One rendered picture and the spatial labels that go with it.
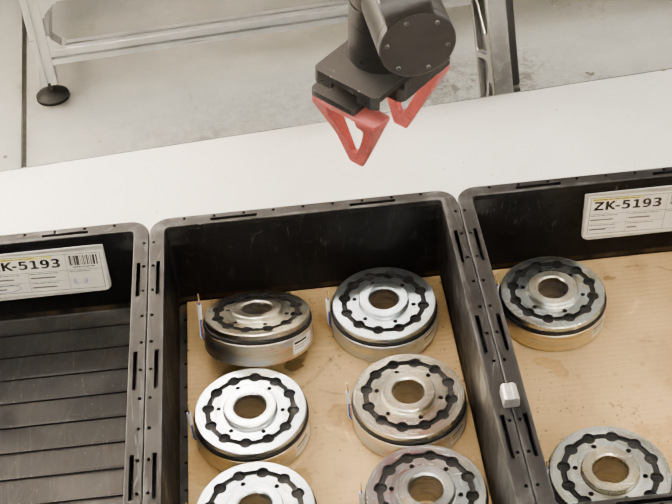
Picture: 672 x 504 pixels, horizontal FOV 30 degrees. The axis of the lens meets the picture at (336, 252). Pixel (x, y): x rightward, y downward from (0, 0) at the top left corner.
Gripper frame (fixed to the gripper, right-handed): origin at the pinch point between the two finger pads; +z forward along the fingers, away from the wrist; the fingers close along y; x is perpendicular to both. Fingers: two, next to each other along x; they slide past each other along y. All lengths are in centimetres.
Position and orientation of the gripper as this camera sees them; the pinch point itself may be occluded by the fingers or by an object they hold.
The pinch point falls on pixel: (379, 136)
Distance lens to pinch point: 109.0
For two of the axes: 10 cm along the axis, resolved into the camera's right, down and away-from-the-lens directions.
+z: 0.0, 6.8, 7.3
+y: 6.3, -5.7, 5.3
